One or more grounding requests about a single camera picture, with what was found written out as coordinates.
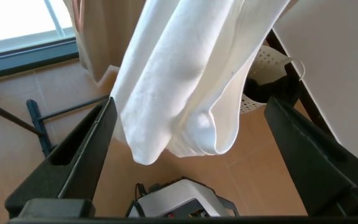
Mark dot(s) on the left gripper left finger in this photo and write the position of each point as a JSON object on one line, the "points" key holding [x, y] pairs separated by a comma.
{"points": [[73, 174]]}

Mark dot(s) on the window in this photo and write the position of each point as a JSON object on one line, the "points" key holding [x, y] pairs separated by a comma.
{"points": [[17, 53]]}

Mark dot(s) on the white laundry basket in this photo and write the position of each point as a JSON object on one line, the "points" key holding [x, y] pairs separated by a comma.
{"points": [[269, 60]]}

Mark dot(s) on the beige curtain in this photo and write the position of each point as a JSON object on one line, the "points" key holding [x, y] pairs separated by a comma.
{"points": [[104, 34]]}

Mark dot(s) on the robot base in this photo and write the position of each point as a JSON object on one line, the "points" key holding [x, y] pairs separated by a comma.
{"points": [[179, 199]]}

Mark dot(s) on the white printed T-shirt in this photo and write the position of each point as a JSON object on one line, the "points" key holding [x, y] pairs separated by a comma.
{"points": [[179, 77]]}

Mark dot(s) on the black clothes rack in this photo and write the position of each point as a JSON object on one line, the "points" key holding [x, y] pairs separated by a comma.
{"points": [[39, 124]]}

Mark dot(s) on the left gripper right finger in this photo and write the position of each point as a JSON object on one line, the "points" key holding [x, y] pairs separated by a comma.
{"points": [[319, 174]]}

